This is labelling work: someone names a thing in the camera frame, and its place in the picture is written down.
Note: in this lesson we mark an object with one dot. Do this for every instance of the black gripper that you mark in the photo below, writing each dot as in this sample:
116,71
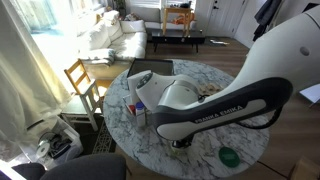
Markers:
181,144

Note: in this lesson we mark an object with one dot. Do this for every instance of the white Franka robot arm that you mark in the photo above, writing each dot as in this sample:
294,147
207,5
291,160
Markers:
216,110

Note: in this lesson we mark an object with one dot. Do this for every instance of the green plastic lid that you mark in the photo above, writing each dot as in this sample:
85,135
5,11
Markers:
229,156

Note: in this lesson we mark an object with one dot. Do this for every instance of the white bottle blue cap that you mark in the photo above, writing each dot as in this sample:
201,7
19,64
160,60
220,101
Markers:
140,113

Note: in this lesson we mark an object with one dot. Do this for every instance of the jar with red lid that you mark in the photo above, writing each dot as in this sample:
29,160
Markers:
132,109

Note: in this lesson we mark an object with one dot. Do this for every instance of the wooden block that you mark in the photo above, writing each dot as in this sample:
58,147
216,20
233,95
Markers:
215,88

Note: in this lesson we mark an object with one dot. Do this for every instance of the clear condiment caddy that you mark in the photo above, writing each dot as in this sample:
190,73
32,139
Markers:
126,100

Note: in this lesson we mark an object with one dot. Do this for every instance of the white napkin stack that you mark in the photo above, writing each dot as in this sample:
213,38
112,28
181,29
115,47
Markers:
135,83

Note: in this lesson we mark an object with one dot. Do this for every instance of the patterned floor mat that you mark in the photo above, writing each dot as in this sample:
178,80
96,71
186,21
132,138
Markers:
105,140

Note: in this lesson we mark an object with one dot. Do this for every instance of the navy cardboard box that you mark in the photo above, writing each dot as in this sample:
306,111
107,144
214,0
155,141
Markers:
151,66

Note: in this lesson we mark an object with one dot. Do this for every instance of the dark grey office chair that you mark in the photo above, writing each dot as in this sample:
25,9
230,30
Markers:
83,166

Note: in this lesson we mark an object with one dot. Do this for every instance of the black coffee table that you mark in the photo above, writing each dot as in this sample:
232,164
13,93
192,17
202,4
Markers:
178,36

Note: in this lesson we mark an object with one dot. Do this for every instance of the low grey side table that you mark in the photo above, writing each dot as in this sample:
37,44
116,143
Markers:
71,109

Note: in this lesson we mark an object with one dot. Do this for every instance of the small wooden chair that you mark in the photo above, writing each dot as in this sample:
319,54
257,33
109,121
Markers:
81,80

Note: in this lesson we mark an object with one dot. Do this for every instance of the orange object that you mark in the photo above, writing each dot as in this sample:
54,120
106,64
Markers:
182,19

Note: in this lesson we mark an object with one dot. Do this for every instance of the clear plastic storage bin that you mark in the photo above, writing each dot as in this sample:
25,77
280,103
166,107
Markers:
56,146

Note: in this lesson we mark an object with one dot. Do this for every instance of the brown cardboard box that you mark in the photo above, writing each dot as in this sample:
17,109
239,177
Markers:
305,168

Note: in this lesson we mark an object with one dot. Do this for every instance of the white sofa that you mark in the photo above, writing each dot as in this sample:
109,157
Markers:
113,36

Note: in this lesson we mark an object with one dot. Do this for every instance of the light grey armchair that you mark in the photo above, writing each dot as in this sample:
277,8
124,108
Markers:
146,15

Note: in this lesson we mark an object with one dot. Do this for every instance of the white door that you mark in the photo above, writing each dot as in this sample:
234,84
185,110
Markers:
223,16

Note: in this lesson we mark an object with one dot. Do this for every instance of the tall wooden side table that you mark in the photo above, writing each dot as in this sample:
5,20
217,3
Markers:
176,10

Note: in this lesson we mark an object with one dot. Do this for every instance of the white low cabinet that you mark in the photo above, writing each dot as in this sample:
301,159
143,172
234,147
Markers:
311,93

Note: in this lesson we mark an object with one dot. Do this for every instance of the dark hanging jacket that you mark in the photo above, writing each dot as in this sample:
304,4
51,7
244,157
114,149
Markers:
265,15

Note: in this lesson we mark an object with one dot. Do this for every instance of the white curtain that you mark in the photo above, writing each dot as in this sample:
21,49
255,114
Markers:
26,83

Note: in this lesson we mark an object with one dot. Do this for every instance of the black television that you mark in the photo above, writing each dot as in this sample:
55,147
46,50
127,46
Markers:
311,6

